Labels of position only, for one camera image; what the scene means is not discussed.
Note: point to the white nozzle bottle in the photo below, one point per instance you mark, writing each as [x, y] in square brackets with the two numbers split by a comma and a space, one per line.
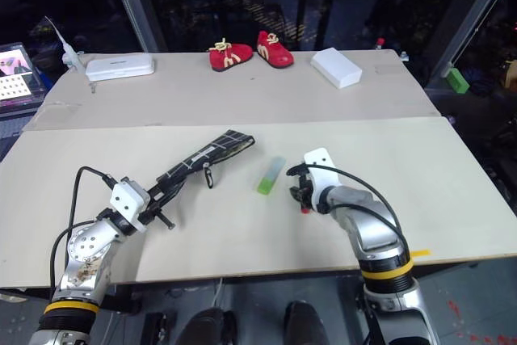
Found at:
[68, 52]

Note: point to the red marker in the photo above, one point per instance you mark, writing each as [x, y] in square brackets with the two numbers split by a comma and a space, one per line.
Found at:
[305, 210]

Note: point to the dark rounded shape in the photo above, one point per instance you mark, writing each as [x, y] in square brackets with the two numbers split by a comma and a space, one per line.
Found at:
[208, 326]

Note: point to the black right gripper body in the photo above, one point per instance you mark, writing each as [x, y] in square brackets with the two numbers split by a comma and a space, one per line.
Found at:
[305, 189]

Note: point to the white rectangular box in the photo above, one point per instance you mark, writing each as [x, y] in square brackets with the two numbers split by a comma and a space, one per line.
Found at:
[337, 67]

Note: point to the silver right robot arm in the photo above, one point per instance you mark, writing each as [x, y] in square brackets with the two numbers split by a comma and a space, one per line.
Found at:
[375, 232]

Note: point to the green translucent tube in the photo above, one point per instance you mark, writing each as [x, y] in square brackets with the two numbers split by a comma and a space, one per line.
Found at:
[268, 181]

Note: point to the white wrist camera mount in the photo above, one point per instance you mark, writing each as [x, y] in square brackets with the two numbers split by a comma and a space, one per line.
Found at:
[321, 167]
[127, 199]

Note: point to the green block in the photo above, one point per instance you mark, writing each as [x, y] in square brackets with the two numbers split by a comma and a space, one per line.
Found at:
[457, 80]

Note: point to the yellow tape strip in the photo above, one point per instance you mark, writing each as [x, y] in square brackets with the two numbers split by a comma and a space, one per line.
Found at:
[421, 253]

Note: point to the white flat case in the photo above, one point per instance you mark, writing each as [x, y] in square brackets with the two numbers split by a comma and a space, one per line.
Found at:
[119, 67]

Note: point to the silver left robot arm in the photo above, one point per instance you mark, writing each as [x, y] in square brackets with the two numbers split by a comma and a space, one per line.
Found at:
[87, 248]

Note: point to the red capped bottle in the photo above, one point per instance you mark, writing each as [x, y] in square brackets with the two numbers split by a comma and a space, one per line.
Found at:
[380, 43]

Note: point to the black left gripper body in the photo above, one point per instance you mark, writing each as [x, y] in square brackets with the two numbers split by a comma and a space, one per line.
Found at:
[153, 209]

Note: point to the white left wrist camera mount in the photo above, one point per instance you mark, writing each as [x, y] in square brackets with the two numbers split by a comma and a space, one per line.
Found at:
[127, 199]

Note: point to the red shoe yellow laces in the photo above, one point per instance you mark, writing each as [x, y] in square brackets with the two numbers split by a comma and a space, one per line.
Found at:
[274, 52]
[230, 56]

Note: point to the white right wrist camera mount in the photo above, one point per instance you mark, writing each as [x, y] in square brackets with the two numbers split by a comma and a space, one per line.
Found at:
[321, 167]

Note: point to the grey window frame post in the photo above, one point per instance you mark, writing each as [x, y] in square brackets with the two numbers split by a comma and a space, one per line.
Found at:
[464, 18]
[137, 5]

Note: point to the black grid pouch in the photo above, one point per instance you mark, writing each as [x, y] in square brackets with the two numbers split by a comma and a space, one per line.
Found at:
[214, 149]

